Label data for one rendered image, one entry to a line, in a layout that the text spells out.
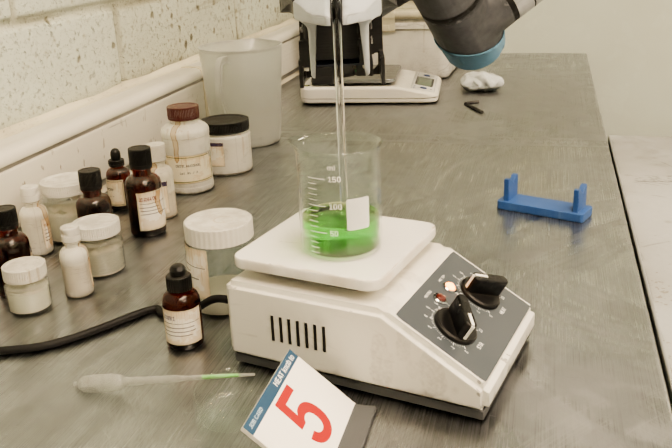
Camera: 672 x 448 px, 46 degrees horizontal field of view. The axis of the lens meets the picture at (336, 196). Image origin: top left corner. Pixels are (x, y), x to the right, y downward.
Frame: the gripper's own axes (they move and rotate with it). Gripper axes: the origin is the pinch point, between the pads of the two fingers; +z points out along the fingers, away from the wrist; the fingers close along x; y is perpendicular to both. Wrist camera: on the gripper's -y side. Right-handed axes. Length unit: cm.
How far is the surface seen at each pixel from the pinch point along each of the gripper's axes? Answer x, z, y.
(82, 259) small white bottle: 24.2, -9.6, 22.0
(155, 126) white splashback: 28, -55, 21
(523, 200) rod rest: -19.4, -29.5, 25.3
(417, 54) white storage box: -14, -112, 21
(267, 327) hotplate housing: 6.0, 4.6, 21.9
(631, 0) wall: -66, -137, 15
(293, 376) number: 3.8, 10.5, 22.4
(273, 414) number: 4.7, 14.6, 22.4
